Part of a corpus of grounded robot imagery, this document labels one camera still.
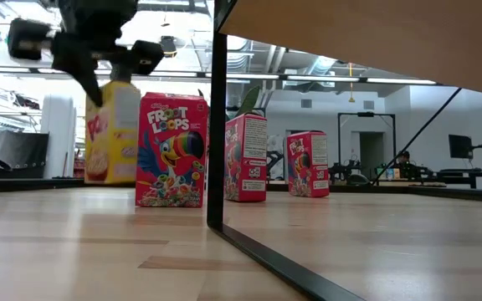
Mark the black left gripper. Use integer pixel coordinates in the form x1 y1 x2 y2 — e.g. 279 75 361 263
7 0 166 108

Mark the yellow Corn Pops cereal box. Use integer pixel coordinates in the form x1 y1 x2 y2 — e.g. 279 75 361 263
84 80 141 186

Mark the red Froot Loops cereal box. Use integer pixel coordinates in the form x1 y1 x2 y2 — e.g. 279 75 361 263
286 130 331 198
223 113 269 203
135 92 209 209

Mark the white column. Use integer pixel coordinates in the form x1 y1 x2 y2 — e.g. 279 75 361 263
39 95 78 180

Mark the black partition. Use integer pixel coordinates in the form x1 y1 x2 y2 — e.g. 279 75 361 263
0 131 51 180

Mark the ceiling light strip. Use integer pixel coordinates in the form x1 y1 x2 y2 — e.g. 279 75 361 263
286 74 360 83
226 73 280 80
366 77 438 85

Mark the green plant white pot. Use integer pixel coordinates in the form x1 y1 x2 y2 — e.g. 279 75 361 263
196 85 287 181

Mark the person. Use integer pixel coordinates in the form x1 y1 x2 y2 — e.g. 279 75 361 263
395 150 422 181

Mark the black monitor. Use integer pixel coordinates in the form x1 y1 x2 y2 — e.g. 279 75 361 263
448 133 474 161

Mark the black desk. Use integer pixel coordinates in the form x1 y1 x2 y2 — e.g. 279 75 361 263
423 166 482 190

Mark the black overhead camera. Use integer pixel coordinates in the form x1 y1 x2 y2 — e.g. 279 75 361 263
159 35 179 59

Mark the yellow hanging cord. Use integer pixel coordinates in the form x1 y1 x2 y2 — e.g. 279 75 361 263
348 61 356 104

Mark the black gantry frame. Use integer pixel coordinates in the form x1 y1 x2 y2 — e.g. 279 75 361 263
336 111 397 185

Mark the black metal table frame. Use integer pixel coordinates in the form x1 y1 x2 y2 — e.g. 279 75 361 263
0 177 482 205

